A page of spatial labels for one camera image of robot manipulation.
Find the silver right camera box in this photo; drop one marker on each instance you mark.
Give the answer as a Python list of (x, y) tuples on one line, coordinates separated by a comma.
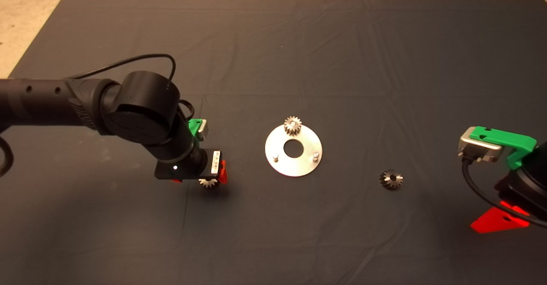
[(478, 150)]

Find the green left camera mount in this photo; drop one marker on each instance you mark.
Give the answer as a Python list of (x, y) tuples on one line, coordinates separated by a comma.
[(193, 127)]

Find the silver camera box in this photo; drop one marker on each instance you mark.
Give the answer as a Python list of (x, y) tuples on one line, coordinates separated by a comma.
[(203, 129), (478, 150)]

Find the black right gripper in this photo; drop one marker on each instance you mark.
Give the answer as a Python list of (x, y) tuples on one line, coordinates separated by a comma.
[(530, 186)]

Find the dark grey table cloth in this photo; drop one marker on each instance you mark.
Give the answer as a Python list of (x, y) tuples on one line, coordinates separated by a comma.
[(342, 63)]

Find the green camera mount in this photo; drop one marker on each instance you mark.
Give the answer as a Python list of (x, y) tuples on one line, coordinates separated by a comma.
[(513, 142), (193, 127)]

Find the silver left camera box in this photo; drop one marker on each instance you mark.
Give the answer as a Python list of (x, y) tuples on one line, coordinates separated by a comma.
[(203, 129)]

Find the green right camera mount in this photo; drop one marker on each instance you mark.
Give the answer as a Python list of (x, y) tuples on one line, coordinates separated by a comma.
[(513, 142)]

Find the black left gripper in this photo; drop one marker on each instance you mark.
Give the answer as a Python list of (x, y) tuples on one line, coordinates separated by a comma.
[(188, 171)]

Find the round metal carrier plate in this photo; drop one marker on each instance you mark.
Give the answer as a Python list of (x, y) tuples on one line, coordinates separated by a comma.
[(299, 167)]

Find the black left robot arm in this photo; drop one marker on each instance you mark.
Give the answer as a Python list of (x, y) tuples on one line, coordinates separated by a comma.
[(136, 110)]

